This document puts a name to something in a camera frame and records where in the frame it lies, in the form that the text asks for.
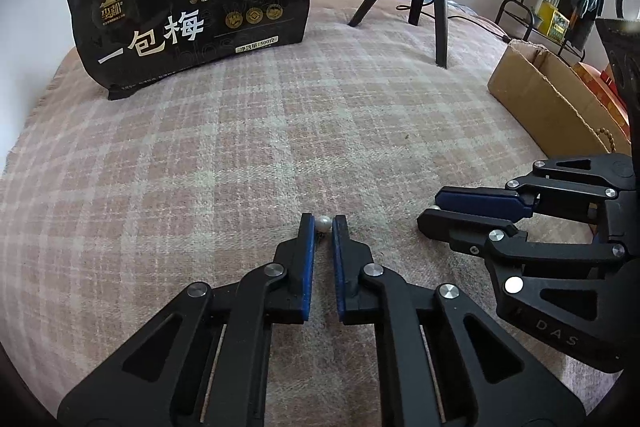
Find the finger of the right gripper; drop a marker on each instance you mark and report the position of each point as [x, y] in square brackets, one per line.
[499, 203]
[464, 232]

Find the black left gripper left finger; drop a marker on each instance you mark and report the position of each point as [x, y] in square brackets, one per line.
[202, 360]

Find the pink plaid blanket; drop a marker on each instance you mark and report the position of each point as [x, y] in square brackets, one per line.
[110, 208]

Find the orange gift box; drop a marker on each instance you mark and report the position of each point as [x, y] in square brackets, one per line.
[601, 85]

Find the brown cardboard box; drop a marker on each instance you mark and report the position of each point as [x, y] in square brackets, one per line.
[553, 105]

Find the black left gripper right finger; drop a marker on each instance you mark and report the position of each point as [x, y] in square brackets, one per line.
[442, 360]

